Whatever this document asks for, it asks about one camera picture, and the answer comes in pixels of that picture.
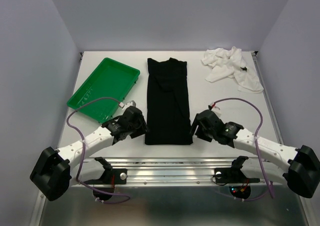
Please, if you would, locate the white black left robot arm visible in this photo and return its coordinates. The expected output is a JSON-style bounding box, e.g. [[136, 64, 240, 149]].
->
[[29, 114, 147, 201]]

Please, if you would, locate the black t shirt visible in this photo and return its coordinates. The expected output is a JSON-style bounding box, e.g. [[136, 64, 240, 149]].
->
[[144, 58, 193, 145]]

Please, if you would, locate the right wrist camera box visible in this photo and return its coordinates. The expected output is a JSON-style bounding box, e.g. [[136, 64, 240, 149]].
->
[[200, 104, 222, 119]]

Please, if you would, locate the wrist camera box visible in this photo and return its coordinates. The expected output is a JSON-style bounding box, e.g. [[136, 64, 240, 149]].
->
[[118, 100, 143, 117], [200, 104, 222, 119]]

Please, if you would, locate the green plastic tray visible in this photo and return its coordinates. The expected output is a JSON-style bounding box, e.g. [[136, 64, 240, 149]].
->
[[67, 57, 140, 123]]

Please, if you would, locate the white t shirt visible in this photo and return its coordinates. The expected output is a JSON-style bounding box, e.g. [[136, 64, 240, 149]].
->
[[201, 46, 264, 94]]

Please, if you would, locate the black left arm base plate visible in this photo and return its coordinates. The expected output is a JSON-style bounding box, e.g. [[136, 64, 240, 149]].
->
[[84, 168, 128, 185]]

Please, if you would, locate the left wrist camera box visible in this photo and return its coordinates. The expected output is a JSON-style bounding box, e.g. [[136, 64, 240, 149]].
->
[[118, 100, 143, 117]]

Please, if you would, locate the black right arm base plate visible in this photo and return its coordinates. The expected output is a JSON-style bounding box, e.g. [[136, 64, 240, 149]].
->
[[212, 167, 260, 185]]

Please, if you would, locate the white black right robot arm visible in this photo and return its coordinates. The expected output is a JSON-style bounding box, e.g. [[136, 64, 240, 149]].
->
[[190, 109, 320, 199]]

